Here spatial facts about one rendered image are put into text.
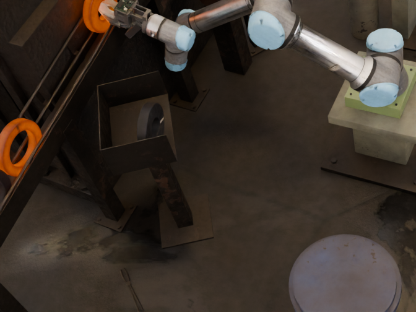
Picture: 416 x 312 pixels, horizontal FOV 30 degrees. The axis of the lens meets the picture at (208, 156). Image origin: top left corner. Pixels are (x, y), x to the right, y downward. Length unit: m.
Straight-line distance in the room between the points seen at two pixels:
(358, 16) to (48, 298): 1.66
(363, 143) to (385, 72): 0.49
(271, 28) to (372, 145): 0.78
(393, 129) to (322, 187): 0.40
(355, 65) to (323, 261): 0.62
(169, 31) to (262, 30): 0.34
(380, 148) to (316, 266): 0.76
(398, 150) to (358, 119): 0.23
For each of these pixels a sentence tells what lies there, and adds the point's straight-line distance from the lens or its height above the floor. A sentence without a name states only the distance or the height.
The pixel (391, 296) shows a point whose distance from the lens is 2.25.
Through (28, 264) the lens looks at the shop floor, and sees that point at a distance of 3.11.
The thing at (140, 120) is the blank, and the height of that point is 0.74.
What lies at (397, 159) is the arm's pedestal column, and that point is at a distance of 2.94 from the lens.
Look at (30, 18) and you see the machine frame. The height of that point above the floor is 0.87.
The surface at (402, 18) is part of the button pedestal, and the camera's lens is 3.29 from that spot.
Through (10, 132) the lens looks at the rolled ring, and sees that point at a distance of 2.44.
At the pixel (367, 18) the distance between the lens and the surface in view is 3.30.
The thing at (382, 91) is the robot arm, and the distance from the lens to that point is 2.49.
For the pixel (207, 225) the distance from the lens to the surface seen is 2.93.
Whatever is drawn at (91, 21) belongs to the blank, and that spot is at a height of 0.76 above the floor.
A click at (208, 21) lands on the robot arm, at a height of 0.68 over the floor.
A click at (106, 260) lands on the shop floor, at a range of 2.99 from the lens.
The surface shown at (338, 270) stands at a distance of 2.29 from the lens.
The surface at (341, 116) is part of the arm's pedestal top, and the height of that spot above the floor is 0.30.
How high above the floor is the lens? 2.48
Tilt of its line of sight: 53 degrees down
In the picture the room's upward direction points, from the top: 21 degrees counter-clockwise
